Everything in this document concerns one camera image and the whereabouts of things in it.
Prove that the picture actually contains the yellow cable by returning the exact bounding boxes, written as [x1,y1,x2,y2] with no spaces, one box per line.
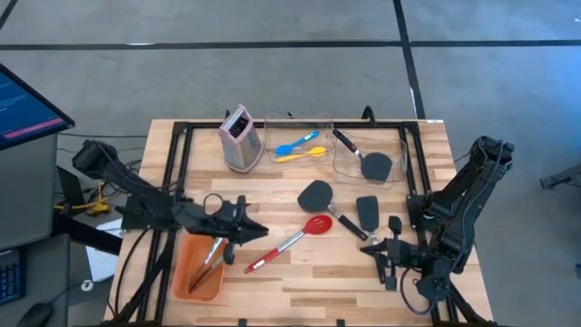
[53,181,113,217]

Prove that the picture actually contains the black oval-head spatula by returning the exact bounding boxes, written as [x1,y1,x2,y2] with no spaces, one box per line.
[332,128,394,183]

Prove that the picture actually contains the black rectangular-head spatula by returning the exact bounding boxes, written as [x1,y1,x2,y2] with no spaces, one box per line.
[355,195,389,285]

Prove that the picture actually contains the white paper sheet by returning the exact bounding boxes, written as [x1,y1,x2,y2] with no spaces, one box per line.
[85,220,123,282]

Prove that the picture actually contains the black metal table frame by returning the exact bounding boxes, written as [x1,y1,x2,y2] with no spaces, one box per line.
[103,118,496,327]

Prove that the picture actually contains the black desk leg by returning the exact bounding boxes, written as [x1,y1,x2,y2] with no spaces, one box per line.
[52,212,123,256]

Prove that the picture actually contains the blue silicone spoon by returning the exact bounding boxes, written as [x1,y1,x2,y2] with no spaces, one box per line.
[275,130,320,157]

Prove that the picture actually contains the pink-topped metal box grater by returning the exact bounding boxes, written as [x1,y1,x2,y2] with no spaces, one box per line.
[218,104,264,173]

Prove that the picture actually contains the black round-head spatula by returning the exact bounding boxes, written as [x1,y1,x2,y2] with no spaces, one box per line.
[297,179,369,243]

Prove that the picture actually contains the black stand foot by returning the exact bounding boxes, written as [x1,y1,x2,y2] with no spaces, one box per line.
[539,163,581,191]

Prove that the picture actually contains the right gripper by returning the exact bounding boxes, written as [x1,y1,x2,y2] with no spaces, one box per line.
[360,216,430,291]

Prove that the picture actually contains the red slotted spoon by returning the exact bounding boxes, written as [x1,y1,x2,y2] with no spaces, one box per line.
[243,214,334,275]

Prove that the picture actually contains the black floor cable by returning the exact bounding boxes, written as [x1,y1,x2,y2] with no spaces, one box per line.
[56,132,149,139]

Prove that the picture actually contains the clear plastic container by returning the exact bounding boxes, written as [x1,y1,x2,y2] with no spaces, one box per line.
[264,111,336,164]
[332,131,409,185]

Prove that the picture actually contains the computer monitor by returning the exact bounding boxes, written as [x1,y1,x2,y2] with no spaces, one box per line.
[0,62,76,151]

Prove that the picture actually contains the orange plastic tray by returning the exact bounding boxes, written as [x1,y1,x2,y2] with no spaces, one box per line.
[171,232,228,303]

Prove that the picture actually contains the black computer mouse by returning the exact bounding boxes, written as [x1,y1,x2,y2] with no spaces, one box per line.
[15,302,54,327]

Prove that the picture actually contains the black keyboard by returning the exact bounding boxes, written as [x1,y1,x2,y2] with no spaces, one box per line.
[0,248,26,306]

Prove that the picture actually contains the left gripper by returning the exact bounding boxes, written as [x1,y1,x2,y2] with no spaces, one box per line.
[179,195,270,265]

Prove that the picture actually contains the yellow silicone spoon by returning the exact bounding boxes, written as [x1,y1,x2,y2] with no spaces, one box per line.
[274,145,328,164]

